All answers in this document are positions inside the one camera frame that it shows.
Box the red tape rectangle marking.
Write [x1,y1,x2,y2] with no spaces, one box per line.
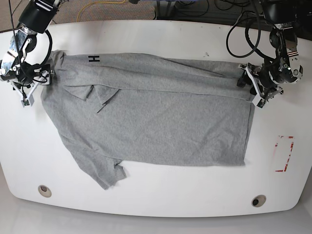
[273,136,294,173]

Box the grey t-shirt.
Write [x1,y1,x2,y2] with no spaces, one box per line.
[41,51,254,190]

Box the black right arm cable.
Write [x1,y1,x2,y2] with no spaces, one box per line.
[8,0,54,81]

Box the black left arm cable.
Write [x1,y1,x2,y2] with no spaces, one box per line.
[226,0,276,66]

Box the yellow floor cable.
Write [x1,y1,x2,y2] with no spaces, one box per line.
[77,1,126,22]

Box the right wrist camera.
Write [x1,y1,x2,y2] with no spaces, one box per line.
[20,95,34,107]

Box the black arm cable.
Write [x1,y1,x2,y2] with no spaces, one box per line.
[8,0,54,81]
[226,0,276,66]

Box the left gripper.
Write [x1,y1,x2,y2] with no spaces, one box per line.
[237,63,284,103]

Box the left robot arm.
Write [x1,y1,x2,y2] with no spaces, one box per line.
[237,0,303,108]

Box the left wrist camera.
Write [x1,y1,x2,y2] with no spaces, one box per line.
[252,96,266,108]

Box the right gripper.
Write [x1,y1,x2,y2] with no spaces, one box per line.
[10,64,54,100]

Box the table cable grommet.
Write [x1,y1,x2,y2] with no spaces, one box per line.
[38,185,52,198]
[252,195,266,208]

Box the left table cable grommet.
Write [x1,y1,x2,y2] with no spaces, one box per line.
[38,185,52,198]

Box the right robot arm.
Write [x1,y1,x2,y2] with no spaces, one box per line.
[0,0,65,107]

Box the right table cable grommet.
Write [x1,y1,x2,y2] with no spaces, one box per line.
[252,195,266,208]

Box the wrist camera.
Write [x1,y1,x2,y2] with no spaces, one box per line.
[252,96,266,108]
[20,95,34,107]

